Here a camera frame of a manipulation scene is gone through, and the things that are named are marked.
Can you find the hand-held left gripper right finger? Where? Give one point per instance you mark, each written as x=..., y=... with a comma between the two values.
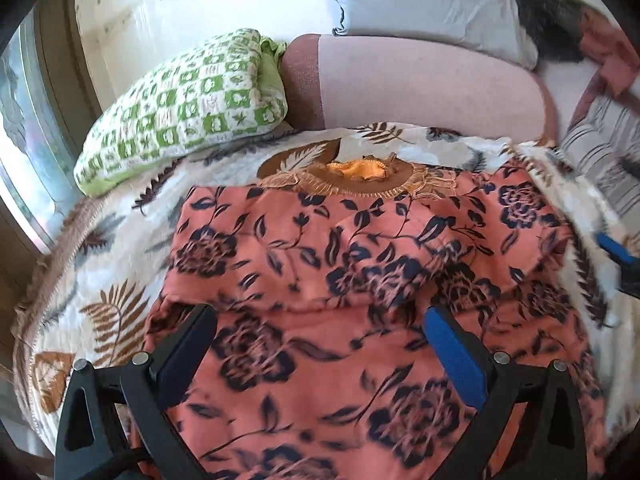
x=456, y=355

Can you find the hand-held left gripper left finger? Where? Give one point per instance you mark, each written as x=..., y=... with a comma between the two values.
x=186, y=355

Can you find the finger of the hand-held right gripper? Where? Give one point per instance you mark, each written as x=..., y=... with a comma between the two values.
x=616, y=251

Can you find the orange floral garment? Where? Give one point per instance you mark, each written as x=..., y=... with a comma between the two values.
x=310, y=270

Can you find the striped grey cloth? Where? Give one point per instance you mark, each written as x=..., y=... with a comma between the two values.
x=602, y=150

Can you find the leaf print blanket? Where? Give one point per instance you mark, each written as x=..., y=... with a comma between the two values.
x=115, y=260

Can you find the reddish cloth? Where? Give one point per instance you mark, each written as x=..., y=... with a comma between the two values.
x=607, y=55

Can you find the green checkered pillow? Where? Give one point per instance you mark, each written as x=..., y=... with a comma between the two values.
x=190, y=105

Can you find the pink bolster pillow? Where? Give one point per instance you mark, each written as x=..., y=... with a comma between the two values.
x=420, y=90

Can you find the window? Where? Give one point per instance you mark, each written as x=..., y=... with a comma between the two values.
x=30, y=125

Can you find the grey pillow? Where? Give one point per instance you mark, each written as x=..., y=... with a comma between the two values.
x=425, y=0

